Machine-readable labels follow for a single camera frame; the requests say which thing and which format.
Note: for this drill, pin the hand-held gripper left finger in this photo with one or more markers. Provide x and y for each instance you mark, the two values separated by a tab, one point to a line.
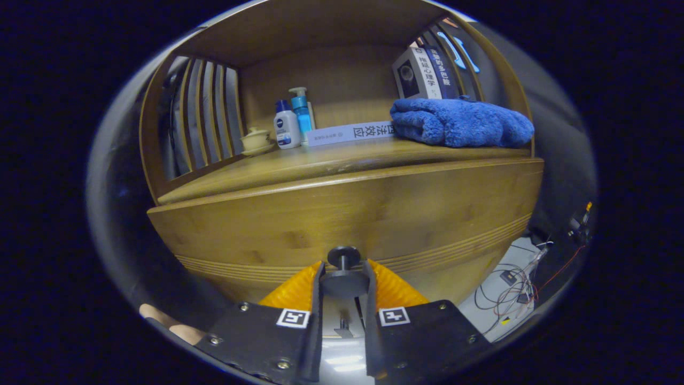
267	342

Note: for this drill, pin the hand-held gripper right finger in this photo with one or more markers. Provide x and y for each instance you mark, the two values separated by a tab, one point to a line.
422	342

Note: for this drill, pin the wooden drawer with black knob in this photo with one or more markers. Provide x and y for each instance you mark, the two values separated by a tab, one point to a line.
347	214

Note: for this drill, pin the wooden countertop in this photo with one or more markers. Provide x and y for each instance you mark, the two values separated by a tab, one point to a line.
320	166

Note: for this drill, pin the wooden cabinet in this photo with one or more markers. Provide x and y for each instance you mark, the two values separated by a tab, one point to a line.
320	32

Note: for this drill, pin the orange black tool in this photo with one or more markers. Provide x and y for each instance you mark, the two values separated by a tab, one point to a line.
581	224

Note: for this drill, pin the beige teacup with saucer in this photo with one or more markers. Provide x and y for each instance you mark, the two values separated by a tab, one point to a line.
256	141

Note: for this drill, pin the white lotion bottle blue cap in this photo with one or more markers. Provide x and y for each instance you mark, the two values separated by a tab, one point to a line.
287	128

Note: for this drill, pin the flat white book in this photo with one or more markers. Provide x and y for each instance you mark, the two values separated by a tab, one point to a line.
347	133

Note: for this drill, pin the blue towel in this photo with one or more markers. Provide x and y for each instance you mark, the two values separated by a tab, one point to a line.
459	123

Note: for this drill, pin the blue pump bottle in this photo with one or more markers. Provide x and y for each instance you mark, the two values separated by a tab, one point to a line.
303	115

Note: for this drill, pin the dark blue book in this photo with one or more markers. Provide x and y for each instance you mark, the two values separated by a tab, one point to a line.
443	69

